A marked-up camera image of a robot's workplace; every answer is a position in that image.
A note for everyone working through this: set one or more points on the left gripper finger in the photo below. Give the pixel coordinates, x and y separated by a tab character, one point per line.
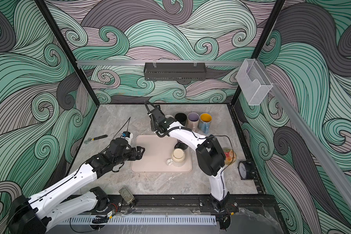
140	150
138	157

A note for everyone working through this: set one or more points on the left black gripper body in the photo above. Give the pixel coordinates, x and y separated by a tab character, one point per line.
126	156

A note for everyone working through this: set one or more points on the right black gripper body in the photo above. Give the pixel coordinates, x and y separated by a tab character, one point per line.
154	126

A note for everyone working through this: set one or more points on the black mug white base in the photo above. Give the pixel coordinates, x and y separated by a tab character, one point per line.
181	118

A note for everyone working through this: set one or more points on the pink iridescent mug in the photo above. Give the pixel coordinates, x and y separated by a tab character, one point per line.
193	121

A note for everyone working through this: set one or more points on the cream speckled mug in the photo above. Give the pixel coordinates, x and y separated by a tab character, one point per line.
178	158

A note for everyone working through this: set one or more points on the blue mug yellow inside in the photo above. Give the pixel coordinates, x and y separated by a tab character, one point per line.
204	123

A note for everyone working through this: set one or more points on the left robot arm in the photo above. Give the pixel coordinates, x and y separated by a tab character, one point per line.
40	212

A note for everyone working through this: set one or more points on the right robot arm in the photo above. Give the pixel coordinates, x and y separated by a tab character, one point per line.
210	155

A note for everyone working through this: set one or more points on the black glossy mug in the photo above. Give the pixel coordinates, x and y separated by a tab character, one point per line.
181	145

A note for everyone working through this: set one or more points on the pink silicone tray mat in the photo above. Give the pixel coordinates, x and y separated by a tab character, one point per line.
157	152

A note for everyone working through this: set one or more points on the small metal device front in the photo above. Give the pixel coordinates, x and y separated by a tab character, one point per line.
127	196

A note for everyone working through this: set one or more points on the colourful round tin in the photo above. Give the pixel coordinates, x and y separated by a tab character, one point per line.
230	156

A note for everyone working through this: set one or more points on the black alarm clock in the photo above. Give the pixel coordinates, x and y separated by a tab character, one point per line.
246	170

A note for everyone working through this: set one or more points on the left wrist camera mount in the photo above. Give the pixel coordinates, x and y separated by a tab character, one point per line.
127	136

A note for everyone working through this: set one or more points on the black wire wall basket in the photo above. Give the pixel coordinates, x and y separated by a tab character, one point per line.
175	71

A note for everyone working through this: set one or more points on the white slotted cable duct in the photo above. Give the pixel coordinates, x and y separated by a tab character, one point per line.
145	220

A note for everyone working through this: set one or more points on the clear acrylic wall holder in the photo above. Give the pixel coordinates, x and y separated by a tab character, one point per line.
254	81

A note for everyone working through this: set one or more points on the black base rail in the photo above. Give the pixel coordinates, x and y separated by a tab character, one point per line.
204	203

